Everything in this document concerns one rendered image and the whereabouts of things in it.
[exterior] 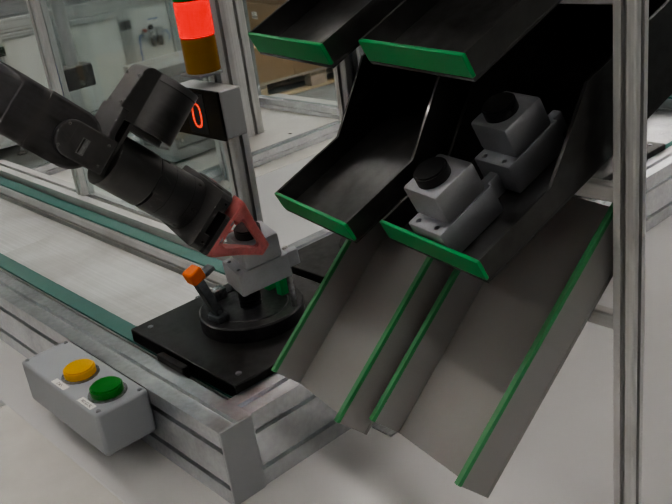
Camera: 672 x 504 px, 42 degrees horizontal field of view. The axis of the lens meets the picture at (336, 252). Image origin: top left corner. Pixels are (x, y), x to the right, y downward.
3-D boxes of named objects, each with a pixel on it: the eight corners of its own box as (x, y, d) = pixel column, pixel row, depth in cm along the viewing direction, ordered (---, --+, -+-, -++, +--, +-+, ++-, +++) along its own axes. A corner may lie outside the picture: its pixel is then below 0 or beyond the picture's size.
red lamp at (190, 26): (192, 40, 119) (185, 3, 117) (172, 38, 123) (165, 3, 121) (221, 32, 122) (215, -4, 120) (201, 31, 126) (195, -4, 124)
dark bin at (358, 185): (356, 244, 79) (317, 184, 75) (285, 210, 89) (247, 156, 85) (554, 54, 85) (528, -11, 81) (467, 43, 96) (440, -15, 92)
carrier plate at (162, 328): (238, 400, 101) (234, 385, 100) (133, 341, 118) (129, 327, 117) (381, 317, 115) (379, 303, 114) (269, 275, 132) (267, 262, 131)
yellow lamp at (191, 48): (199, 76, 121) (192, 40, 119) (180, 73, 125) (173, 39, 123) (228, 67, 124) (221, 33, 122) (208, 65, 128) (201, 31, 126)
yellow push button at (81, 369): (75, 392, 107) (71, 378, 107) (60, 381, 110) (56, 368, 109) (103, 377, 110) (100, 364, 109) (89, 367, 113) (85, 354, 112)
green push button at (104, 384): (102, 411, 102) (98, 397, 102) (86, 400, 105) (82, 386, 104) (132, 396, 105) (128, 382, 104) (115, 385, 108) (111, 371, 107)
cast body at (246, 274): (243, 298, 96) (229, 244, 93) (227, 282, 100) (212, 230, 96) (307, 268, 100) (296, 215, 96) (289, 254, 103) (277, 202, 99)
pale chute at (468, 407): (488, 499, 75) (457, 486, 72) (398, 432, 85) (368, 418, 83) (646, 217, 76) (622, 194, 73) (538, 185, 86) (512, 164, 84)
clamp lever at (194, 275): (217, 320, 110) (189, 277, 106) (208, 315, 112) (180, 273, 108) (236, 301, 112) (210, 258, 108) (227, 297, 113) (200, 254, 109)
